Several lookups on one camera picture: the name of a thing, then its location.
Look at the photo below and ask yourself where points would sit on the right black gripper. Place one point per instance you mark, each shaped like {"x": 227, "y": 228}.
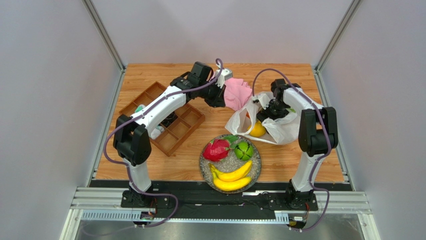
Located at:
{"x": 267, "y": 113}

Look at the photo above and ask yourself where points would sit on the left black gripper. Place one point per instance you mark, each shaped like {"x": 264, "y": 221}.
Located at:
{"x": 219, "y": 100}

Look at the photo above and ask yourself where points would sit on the yellow fake lemon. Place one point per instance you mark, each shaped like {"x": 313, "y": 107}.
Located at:
{"x": 258, "y": 130}

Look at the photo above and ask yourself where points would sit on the white plastic bag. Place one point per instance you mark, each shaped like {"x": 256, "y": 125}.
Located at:
{"x": 281, "y": 131}

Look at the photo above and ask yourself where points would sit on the green fake melon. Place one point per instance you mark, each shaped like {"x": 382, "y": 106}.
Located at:
{"x": 244, "y": 151}

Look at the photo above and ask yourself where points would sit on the red fake dragon fruit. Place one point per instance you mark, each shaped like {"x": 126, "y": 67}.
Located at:
{"x": 219, "y": 148}

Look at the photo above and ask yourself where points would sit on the yellow fake banana bunch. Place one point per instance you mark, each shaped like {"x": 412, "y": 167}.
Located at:
{"x": 231, "y": 181}

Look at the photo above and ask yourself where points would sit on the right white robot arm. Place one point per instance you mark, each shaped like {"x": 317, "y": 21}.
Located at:
{"x": 317, "y": 134}

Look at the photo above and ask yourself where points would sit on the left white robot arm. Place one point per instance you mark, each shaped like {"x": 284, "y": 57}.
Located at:
{"x": 131, "y": 136}

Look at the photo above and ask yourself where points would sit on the pink folded cloth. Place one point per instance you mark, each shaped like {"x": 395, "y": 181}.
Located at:
{"x": 237, "y": 93}

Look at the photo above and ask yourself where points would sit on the brown wooden divided tray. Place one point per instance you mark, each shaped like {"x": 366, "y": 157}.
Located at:
{"x": 179, "y": 125}

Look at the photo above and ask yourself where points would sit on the speckled round plate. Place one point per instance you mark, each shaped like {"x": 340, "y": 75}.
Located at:
{"x": 230, "y": 164}

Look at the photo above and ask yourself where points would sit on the white teal rolled sock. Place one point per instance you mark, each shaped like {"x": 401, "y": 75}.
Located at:
{"x": 158, "y": 129}

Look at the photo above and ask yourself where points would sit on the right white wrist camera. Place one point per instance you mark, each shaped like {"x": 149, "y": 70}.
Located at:
{"x": 263, "y": 98}

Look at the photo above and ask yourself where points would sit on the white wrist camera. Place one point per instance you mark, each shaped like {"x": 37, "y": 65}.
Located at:
{"x": 263, "y": 98}
{"x": 222, "y": 76}

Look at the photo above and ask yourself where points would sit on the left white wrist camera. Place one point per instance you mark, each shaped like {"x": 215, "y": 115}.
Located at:
{"x": 222, "y": 76}

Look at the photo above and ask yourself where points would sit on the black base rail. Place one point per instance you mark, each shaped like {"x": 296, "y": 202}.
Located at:
{"x": 198, "y": 200}

